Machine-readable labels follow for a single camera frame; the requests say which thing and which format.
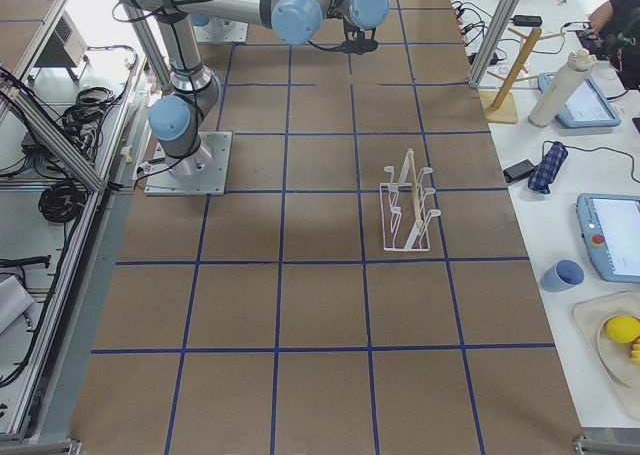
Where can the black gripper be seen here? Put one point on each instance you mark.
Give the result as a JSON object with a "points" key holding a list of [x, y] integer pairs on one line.
{"points": [[361, 35]]}

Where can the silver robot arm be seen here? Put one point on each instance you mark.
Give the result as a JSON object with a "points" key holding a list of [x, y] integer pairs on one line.
{"points": [[176, 118]]}

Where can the blue cup on desk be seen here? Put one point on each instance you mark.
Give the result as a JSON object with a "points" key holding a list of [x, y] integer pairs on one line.
{"points": [[563, 275]]}

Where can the wooden mug tree stand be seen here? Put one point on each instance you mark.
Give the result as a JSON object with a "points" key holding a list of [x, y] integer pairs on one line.
{"points": [[499, 106]]}

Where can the black power adapter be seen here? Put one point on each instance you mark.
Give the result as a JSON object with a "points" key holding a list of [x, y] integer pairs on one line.
{"points": [[519, 171]]}

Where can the folded blue plaid umbrella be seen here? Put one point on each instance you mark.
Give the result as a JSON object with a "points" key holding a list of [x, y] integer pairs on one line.
{"points": [[547, 170]]}

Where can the blue teach pendant far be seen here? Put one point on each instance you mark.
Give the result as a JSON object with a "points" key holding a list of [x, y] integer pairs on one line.
{"points": [[587, 107]]}

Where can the blue teach pendant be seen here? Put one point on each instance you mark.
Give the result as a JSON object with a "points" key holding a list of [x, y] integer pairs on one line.
{"points": [[610, 229], [587, 107]]}

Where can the person in black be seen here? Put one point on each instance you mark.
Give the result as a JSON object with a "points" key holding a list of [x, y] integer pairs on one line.
{"points": [[617, 24]]}

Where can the blue teach pendant near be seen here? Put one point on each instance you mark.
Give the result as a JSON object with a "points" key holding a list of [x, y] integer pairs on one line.
{"points": [[610, 229]]}

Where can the beige tray on desk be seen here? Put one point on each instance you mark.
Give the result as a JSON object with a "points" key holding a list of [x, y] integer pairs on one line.
{"points": [[589, 317]]}

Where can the yellow lemon toy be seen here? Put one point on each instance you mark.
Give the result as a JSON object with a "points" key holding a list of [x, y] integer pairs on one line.
{"points": [[623, 329]]}

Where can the beige plate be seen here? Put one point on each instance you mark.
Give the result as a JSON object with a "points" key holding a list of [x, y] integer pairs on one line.
{"points": [[622, 360]]}

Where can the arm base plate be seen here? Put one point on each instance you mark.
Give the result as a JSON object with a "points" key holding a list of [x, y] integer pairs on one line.
{"points": [[202, 173], [221, 31]]}

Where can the aluminium frame post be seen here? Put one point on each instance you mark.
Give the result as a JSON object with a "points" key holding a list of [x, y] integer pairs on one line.
{"points": [[497, 26]]}

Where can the white wire cup rack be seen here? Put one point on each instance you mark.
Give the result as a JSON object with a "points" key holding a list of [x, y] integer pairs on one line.
{"points": [[406, 213]]}

